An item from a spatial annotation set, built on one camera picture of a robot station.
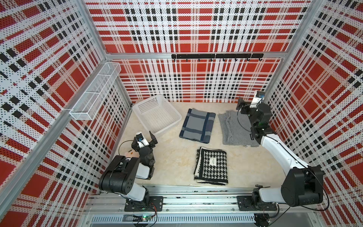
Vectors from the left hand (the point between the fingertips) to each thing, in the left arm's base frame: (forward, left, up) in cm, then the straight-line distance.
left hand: (145, 133), depth 88 cm
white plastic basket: (+28, -1, -13) cm, 30 cm away
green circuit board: (-43, -4, -11) cm, 44 cm away
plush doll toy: (-12, +7, -4) cm, 14 cm away
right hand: (+12, -62, +19) cm, 66 cm away
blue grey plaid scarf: (+14, -34, -11) cm, 39 cm away
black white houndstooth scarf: (-18, -41, -9) cm, 45 cm away
